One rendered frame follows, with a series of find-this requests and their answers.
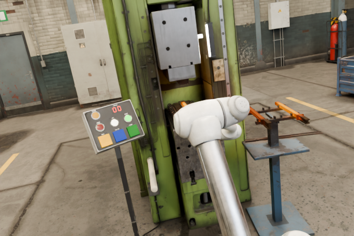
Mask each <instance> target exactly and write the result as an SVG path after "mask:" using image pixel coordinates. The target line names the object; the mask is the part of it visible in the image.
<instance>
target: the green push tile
mask: <svg viewBox="0 0 354 236"><path fill-rule="evenodd" d="M126 129H127V131H128V134H129V136H130V138H131V137H134V136H137V135H139V134H140V132H139V129H138V128H137V125H136V124H135V125H132V126H129V127H127V128H126Z"/></svg>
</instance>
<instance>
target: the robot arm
mask: <svg viewBox="0 0 354 236"><path fill-rule="evenodd" d="M249 111H250V107H249V102H248V101H247V99H246V98H245V97H243V96H237V95H236V96H232V97H224V98H219V99H213V100H204V101H199V102H195V103H192V104H189V105H186V106H184V107H183V108H181V109H180V110H178V112H176V113H175V114H174V118H173V120H174V128H175V131H176V133H177V134H178V136H180V137H182V138H184V139H185V138H188V140H189V141H190V143H191V144H192V145H193V146H194V147H195V148H196V150H197V153H198V156H199V159H200V163H201V166H202V170H203V173H204V177H205V180H206V183H207V186H208V188H209V192H210V196H211V199H212V202H213V206H214V209H215V212H216V215H217V219H218V222H219V226H220V229H221V232H222V236H251V233H250V230H249V227H248V224H247V221H246V218H245V215H244V212H243V209H242V206H241V203H240V200H239V197H238V194H237V191H236V188H235V185H234V182H233V179H232V175H231V172H230V169H229V166H228V163H227V160H226V158H225V155H224V151H223V148H222V145H221V142H220V140H221V141H224V140H234V139H237V138H238V137H240V135H241V133H242V129H241V127H240V126H239V125H238V123H240V122H241V121H243V120H244V119H245V118H246V117H247V116H248V114H249ZM282 236H310V235H308V234H307V233H305V232H302V231H297V230H296V231H288V232H286V233H285V234H283V235H282Z"/></svg>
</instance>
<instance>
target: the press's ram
mask: <svg viewBox="0 0 354 236"><path fill-rule="evenodd" d="M149 19H150V25H151V32H152V38H153V44H154V51H155V57H156V63H157V66H158V67H159V68H160V70H165V69H169V67H170V68H175V67H181V66H188V65H191V64H192V65H194V64H200V63H201V59H200V51H199V42H198V38H203V35H202V34H198V33H197V28H196V20H195V11H194V6H190V7H183V8H175V9H168V10H163V11H156V12H151V14H150V15H149Z"/></svg>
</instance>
